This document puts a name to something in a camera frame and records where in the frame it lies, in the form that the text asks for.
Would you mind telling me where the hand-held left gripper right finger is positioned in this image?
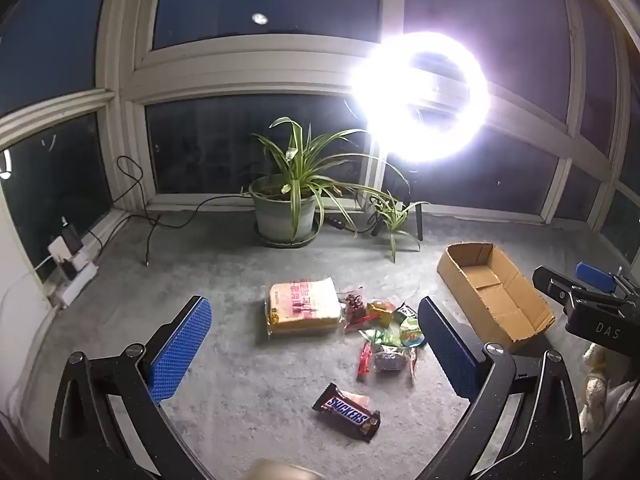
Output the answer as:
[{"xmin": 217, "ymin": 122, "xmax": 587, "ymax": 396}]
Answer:
[{"xmin": 417, "ymin": 296, "xmax": 586, "ymax": 480}]

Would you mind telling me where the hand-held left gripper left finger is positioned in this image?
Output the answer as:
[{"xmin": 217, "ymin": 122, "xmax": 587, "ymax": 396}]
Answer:
[{"xmin": 49, "ymin": 295, "xmax": 213, "ymax": 480}]

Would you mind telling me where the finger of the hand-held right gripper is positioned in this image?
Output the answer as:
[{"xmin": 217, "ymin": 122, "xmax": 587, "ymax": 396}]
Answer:
[
  {"xmin": 575, "ymin": 261, "xmax": 624, "ymax": 294},
  {"xmin": 531, "ymin": 265, "xmax": 589, "ymax": 307}
]

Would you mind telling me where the cardboard box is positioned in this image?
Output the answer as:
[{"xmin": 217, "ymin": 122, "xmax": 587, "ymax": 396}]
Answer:
[{"xmin": 436, "ymin": 241, "xmax": 557, "ymax": 343}]

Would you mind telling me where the clear bag with red top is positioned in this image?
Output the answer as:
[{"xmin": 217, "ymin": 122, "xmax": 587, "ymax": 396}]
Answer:
[{"xmin": 338, "ymin": 286, "xmax": 368, "ymax": 333}]

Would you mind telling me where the person's right hand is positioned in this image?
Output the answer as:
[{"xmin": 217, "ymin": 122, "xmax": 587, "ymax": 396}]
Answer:
[{"xmin": 581, "ymin": 342, "xmax": 627, "ymax": 434}]

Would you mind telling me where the silver foil snack packet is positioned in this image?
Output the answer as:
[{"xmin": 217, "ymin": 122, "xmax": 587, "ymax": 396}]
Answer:
[{"xmin": 373, "ymin": 347, "xmax": 409, "ymax": 374}]

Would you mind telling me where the gold wrapped chocolate ball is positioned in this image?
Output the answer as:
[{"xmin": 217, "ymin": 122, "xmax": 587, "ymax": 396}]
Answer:
[{"xmin": 366, "ymin": 298, "xmax": 398, "ymax": 325}]

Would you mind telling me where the red wrapped candy stick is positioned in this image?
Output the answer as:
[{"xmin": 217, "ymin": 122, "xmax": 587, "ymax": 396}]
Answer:
[{"xmin": 355, "ymin": 341, "xmax": 374, "ymax": 382}]

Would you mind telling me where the brown chocolate bar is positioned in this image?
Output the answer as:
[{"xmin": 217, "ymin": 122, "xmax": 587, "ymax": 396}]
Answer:
[{"xmin": 313, "ymin": 382, "xmax": 382, "ymax": 443}]

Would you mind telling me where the white power strip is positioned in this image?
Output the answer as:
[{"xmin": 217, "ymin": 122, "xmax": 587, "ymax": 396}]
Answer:
[{"xmin": 47, "ymin": 252, "xmax": 99, "ymax": 309}]

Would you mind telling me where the large yellow cracker packet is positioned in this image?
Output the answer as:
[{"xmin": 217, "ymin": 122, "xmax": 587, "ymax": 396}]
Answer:
[{"xmin": 263, "ymin": 276, "xmax": 343, "ymax": 342}]

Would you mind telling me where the small spider plant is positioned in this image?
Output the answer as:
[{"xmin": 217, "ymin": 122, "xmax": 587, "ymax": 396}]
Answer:
[{"xmin": 369, "ymin": 191, "xmax": 427, "ymax": 264}]

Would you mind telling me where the dark pot saucer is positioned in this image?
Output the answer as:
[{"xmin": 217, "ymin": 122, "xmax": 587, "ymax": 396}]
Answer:
[{"xmin": 253, "ymin": 224, "xmax": 322, "ymax": 249}]

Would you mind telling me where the black charger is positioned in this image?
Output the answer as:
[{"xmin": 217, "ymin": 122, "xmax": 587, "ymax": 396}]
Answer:
[{"xmin": 61, "ymin": 216, "xmax": 85, "ymax": 256}]

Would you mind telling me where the white charger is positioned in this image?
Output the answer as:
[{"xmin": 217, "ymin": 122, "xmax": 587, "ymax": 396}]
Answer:
[{"xmin": 47, "ymin": 239, "xmax": 71, "ymax": 267}]

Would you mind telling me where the grey plant pot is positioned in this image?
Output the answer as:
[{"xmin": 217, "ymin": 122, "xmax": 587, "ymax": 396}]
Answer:
[{"xmin": 248, "ymin": 175, "xmax": 322, "ymax": 242}]

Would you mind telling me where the large spider plant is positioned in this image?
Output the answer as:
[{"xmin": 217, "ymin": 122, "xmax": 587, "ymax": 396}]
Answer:
[{"xmin": 239, "ymin": 116, "xmax": 412, "ymax": 241}]

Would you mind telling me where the black cable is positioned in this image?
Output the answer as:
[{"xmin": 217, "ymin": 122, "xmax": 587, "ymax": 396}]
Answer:
[{"xmin": 116, "ymin": 156, "xmax": 253, "ymax": 266}]

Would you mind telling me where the white cable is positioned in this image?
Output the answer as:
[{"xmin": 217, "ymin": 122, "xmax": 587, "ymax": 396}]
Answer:
[{"xmin": 0, "ymin": 255, "xmax": 61, "ymax": 321}]

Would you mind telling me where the ring light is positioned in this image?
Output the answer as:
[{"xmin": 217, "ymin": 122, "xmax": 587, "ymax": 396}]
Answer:
[{"xmin": 349, "ymin": 31, "xmax": 492, "ymax": 164}]

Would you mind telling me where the white window frame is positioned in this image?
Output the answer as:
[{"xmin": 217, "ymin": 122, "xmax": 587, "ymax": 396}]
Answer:
[{"xmin": 0, "ymin": 0, "xmax": 640, "ymax": 241}]

